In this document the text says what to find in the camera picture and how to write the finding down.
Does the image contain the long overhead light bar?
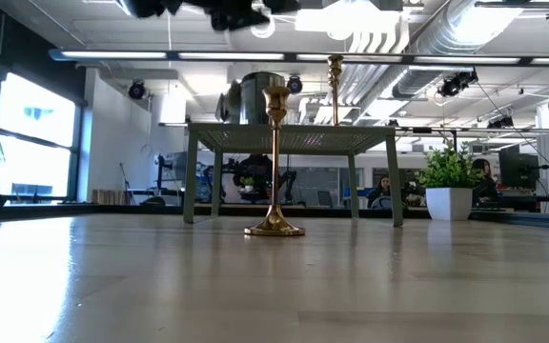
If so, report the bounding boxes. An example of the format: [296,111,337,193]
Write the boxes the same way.
[48,47,549,67]

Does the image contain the green plant in white pot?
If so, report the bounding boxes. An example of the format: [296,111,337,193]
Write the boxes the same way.
[417,139,484,222]

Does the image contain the black round ceiling spotlight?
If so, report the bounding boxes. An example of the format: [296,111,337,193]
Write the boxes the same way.
[128,79,147,100]
[286,74,304,95]

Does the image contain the green perforated metal shelf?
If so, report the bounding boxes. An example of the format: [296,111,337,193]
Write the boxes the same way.
[182,122,404,228]

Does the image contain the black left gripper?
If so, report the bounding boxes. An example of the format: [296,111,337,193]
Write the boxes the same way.
[117,0,300,32]

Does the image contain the white hanging ring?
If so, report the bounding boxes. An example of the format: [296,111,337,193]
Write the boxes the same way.
[249,11,276,39]

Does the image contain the white ceiling light panel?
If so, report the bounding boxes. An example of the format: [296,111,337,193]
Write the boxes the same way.
[295,7,402,34]

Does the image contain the black computer monitor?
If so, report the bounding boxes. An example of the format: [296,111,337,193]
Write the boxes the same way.
[498,145,541,191]

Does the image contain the silver ventilation duct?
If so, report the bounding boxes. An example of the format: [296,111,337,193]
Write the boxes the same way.
[391,0,528,99]

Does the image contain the person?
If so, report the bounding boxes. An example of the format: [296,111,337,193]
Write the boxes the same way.
[367,174,393,210]
[234,154,299,206]
[470,157,499,204]

